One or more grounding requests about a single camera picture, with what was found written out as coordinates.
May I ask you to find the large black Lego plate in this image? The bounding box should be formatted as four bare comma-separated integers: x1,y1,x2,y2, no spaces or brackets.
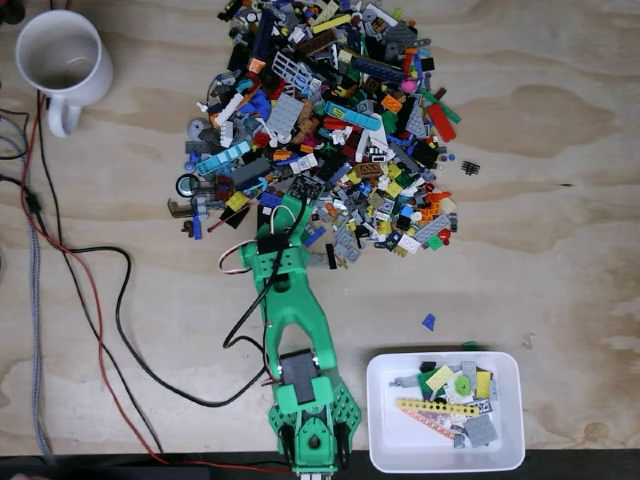
256,201,275,234

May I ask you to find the black Lego slope brick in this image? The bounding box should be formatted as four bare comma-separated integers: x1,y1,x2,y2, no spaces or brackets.
218,204,251,230

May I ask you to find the large grey Lego slope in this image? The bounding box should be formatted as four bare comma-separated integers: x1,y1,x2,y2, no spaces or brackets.
230,157,272,189

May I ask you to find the red Lego rod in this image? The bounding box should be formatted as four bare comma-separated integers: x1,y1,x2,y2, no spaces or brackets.
206,209,241,234

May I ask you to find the large grey square Lego plate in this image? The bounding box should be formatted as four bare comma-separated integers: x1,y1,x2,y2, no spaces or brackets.
265,92,306,137

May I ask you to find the smoke transparent Lego panel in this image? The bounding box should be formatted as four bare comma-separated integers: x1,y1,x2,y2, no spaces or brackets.
166,197,196,219

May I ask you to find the light blue long Lego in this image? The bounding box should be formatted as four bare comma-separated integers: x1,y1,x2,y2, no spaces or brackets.
324,100,383,132

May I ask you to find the grey long Lego plate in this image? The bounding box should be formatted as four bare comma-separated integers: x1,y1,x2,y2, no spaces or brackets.
412,213,452,243

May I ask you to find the grey round Lego piece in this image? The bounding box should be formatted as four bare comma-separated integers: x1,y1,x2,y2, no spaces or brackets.
186,116,212,142

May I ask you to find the white Lego fence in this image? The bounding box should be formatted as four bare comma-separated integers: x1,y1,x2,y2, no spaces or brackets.
272,50,313,89

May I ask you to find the grey Lego wedge plate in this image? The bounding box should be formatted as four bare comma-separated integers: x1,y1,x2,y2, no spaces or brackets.
405,105,431,139

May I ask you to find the dark blue Lego plate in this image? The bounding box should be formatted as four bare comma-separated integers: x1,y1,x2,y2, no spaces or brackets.
350,53,406,84

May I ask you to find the red long Lego plate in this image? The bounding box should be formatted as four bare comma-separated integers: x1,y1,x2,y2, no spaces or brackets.
425,101,458,144

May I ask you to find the brown Lego plate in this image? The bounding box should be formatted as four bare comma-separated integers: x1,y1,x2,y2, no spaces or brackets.
294,33,338,57

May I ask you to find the dark blue long Lego brick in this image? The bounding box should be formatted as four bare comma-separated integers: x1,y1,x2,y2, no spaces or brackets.
251,8,278,61

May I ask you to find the yellow long Lego tile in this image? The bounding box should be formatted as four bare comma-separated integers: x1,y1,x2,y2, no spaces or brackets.
310,13,353,36

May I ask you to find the yellow Lego plate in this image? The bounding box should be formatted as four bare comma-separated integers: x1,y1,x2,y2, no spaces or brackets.
424,364,456,392

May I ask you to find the yellow Lego technic beam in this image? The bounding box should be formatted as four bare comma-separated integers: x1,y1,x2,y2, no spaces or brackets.
395,397,481,417

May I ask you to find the white plastic bin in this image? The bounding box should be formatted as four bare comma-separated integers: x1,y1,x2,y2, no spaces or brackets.
366,351,526,474

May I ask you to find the salmon Lego technic beam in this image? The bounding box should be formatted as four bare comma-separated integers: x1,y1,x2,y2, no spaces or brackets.
399,407,469,442

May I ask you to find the white mug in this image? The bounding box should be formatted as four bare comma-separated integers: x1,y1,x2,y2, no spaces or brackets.
14,9,115,139

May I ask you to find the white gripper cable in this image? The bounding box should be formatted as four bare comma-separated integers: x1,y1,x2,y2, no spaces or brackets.
266,204,294,237

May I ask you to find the black camera board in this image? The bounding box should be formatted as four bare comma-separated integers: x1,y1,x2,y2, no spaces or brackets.
287,174,322,201

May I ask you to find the white servo cable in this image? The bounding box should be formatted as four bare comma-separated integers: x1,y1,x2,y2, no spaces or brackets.
218,241,252,276

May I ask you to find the black camera cable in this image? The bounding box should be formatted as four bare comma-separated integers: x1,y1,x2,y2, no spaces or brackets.
222,197,307,374

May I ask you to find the thin black cable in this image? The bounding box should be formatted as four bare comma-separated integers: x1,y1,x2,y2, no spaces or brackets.
35,89,165,455

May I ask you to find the red cable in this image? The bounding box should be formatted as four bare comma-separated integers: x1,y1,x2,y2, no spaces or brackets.
19,89,294,474

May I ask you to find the braided grey cable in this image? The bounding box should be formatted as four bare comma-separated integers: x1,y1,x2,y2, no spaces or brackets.
25,219,57,466

